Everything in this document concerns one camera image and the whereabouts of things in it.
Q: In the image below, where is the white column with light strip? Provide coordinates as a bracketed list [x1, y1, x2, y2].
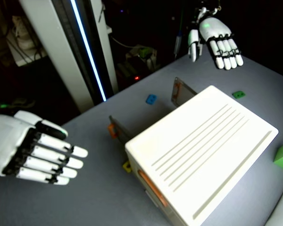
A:
[18, 0, 120, 113]

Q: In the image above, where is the white background clutter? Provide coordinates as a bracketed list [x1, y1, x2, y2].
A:
[6, 15, 48, 68]

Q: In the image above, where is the small blue block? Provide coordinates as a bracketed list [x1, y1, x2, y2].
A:
[145, 94, 158, 105]

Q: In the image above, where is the large white box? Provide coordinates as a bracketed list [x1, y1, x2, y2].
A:
[124, 85, 279, 226]

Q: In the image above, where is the black device with red light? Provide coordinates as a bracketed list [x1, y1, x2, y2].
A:
[117, 61, 144, 83]

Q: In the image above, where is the grey table cloth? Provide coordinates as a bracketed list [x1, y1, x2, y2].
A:
[0, 46, 283, 226]

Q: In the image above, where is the white cable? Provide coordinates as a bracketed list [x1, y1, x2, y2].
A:
[109, 35, 142, 49]

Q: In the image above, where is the white rounded object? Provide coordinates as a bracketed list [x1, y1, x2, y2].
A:
[264, 186, 283, 226]

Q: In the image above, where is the white hanging tool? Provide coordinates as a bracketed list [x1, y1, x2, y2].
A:
[174, 32, 183, 59]

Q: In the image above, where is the small yellow block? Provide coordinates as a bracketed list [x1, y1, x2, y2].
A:
[122, 161, 133, 174]

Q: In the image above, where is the green background gadget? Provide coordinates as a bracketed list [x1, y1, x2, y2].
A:
[135, 47, 156, 58]

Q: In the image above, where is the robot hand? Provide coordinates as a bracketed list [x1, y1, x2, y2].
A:
[187, 17, 244, 70]
[0, 110, 89, 186]

